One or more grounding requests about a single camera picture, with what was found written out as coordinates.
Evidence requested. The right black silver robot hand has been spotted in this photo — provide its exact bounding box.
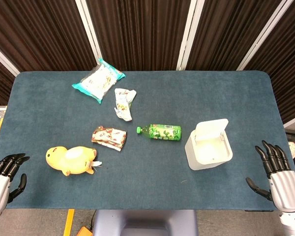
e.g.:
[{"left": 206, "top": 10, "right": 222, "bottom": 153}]
[{"left": 245, "top": 140, "right": 295, "bottom": 213}]

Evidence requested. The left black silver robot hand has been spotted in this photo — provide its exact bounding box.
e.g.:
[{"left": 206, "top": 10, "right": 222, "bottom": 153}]
[{"left": 0, "top": 153, "right": 30, "bottom": 215}]

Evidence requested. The white lidded bin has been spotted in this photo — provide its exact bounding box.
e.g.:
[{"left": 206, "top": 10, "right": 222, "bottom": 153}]
[{"left": 184, "top": 118, "right": 234, "bottom": 171}]

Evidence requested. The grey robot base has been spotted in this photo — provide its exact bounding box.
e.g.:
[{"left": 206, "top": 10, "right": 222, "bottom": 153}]
[{"left": 92, "top": 209, "right": 199, "bottom": 236}]

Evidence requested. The yellow plush toy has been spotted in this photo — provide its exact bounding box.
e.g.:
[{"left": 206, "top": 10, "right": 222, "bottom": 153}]
[{"left": 45, "top": 146, "right": 103, "bottom": 177}]

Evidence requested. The yellow floor tape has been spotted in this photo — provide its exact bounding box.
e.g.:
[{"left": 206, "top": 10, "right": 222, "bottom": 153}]
[{"left": 63, "top": 209, "right": 75, "bottom": 236}]

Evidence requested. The orange box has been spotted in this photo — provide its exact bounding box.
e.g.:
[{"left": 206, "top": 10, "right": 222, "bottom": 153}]
[{"left": 76, "top": 226, "right": 93, "bottom": 236}]

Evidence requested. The red white flattened wrapper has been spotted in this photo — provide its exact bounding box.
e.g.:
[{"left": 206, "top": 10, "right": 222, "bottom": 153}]
[{"left": 91, "top": 126, "right": 128, "bottom": 152}]

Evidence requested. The green plastic tea bottle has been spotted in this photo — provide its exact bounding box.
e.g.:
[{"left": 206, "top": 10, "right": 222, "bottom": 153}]
[{"left": 136, "top": 123, "right": 182, "bottom": 142}]

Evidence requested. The blue felt table mat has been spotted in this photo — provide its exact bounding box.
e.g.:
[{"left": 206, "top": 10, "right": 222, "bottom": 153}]
[{"left": 0, "top": 70, "right": 295, "bottom": 211}]

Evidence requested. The teal clear snack bag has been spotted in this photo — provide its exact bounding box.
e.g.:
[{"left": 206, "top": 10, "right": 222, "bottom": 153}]
[{"left": 71, "top": 58, "right": 126, "bottom": 105}]

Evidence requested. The crumpled white snack wrapper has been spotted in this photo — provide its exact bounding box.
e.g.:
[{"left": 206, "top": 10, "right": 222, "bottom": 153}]
[{"left": 113, "top": 88, "right": 137, "bottom": 122}]

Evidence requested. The black cable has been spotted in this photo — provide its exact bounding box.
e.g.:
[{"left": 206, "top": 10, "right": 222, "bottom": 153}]
[{"left": 88, "top": 209, "right": 97, "bottom": 228}]

